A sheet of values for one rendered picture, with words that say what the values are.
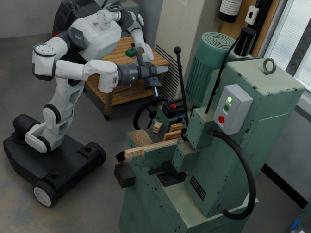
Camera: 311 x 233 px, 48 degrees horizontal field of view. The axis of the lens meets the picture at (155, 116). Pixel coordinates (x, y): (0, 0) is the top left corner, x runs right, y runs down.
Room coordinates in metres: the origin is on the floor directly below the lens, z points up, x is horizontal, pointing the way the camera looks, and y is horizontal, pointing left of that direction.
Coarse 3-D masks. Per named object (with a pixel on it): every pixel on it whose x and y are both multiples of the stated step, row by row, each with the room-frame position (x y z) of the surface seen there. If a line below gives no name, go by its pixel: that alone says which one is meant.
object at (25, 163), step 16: (16, 128) 1.83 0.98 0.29; (16, 144) 1.79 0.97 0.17; (64, 144) 1.91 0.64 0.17; (80, 144) 1.95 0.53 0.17; (16, 160) 1.64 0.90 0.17; (32, 160) 1.68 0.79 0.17; (48, 160) 1.71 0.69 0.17; (64, 160) 1.75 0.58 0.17; (80, 160) 1.76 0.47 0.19; (96, 160) 1.85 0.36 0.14; (32, 176) 1.56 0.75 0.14; (48, 176) 1.53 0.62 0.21; (64, 176) 1.57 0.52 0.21; (80, 176) 1.68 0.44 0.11; (64, 192) 1.53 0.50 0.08
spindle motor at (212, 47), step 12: (204, 36) 1.42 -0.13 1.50; (216, 36) 1.45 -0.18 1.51; (228, 36) 1.48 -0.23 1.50; (204, 48) 1.35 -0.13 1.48; (216, 48) 1.34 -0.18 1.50; (228, 48) 1.36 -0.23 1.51; (204, 60) 1.34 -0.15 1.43; (216, 60) 1.33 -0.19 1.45; (228, 60) 1.34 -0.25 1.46; (192, 72) 1.39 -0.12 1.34; (204, 72) 1.33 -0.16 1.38; (192, 84) 1.37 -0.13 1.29; (204, 84) 1.33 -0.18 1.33; (192, 96) 1.35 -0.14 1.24; (204, 96) 1.33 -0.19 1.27
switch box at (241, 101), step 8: (224, 88) 1.09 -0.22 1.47; (232, 88) 1.09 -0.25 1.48; (240, 88) 1.10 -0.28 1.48; (224, 96) 1.08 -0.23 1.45; (232, 96) 1.05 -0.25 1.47; (240, 96) 1.05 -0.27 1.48; (248, 96) 1.06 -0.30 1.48; (224, 104) 1.07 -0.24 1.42; (232, 104) 1.04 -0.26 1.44; (240, 104) 1.02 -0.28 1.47; (248, 104) 1.04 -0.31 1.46; (216, 112) 1.09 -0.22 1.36; (232, 112) 1.03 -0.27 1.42; (240, 112) 1.03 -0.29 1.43; (216, 120) 1.08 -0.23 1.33; (224, 120) 1.05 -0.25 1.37; (232, 120) 1.02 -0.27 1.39; (240, 120) 1.04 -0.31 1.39; (224, 128) 1.03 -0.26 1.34; (232, 128) 1.02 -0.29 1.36; (240, 128) 1.05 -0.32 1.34
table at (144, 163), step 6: (156, 120) 1.58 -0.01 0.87; (162, 126) 1.50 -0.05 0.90; (150, 132) 1.43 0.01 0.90; (162, 132) 1.45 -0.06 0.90; (168, 132) 1.46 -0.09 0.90; (126, 138) 1.38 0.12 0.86; (150, 138) 1.38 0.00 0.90; (156, 138) 1.39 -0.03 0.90; (162, 138) 1.40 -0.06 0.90; (132, 144) 1.32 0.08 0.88; (138, 156) 1.26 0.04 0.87; (162, 156) 1.28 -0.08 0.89; (168, 156) 1.30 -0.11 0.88; (144, 162) 1.22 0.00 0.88; (150, 162) 1.24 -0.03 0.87; (156, 162) 1.26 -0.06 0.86
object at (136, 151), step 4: (168, 140) 1.35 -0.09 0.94; (172, 140) 1.36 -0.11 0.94; (152, 144) 1.29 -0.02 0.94; (156, 144) 1.30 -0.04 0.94; (132, 148) 1.23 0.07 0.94; (136, 148) 1.24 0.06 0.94; (140, 148) 1.24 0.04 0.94; (128, 152) 1.20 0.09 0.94; (132, 152) 1.21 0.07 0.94; (136, 152) 1.22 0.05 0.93; (140, 152) 1.24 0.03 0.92; (128, 156) 1.20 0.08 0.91; (132, 156) 1.21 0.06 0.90
